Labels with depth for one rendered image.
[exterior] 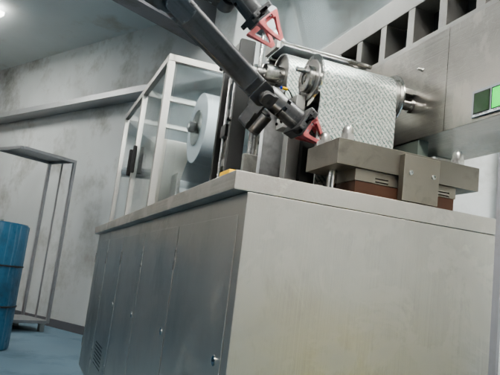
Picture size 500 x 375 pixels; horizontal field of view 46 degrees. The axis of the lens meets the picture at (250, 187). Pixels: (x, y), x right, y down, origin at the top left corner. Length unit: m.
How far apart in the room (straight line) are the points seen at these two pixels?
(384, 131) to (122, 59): 5.01
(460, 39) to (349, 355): 0.90
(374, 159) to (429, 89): 0.43
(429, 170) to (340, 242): 0.32
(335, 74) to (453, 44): 0.33
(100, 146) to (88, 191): 0.49
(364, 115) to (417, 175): 0.29
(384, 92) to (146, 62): 4.58
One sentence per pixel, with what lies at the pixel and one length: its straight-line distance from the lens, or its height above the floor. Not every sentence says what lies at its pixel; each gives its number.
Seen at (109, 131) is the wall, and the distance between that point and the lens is 6.23.
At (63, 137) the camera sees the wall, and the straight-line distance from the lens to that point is 6.93.
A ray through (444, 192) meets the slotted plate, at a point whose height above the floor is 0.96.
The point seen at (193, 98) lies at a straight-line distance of 2.55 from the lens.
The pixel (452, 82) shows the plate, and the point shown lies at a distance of 1.67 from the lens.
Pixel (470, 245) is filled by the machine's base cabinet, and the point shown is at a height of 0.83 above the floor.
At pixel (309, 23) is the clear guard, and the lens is 2.46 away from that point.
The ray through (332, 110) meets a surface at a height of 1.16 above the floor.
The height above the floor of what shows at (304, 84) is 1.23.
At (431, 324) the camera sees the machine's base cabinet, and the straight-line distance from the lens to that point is 1.38.
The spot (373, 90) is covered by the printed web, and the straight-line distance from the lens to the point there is 1.66.
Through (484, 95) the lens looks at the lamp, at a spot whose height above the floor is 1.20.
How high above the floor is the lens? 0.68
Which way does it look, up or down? 9 degrees up
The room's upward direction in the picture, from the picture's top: 7 degrees clockwise
